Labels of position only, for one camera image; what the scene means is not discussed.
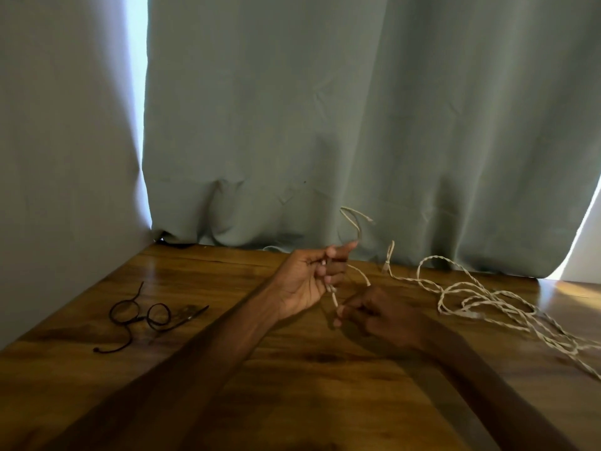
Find black round eyeglasses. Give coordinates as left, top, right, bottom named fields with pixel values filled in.
left=92, top=281, right=210, bottom=355

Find person's right forearm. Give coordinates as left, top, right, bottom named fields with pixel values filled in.
left=415, top=319, right=580, bottom=451

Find person's left forearm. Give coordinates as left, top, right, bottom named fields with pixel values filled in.
left=44, top=288, right=287, bottom=451

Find grey-green curtain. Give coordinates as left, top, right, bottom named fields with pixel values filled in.
left=141, top=0, right=601, bottom=280

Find person's right hand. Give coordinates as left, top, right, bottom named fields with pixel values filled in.
left=333, top=286, right=427, bottom=349

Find cream twisted rope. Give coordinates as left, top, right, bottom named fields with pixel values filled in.
left=322, top=206, right=601, bottom=382

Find person's left hand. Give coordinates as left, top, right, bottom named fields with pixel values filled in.
left=276, top=241, right=360, bottom=321

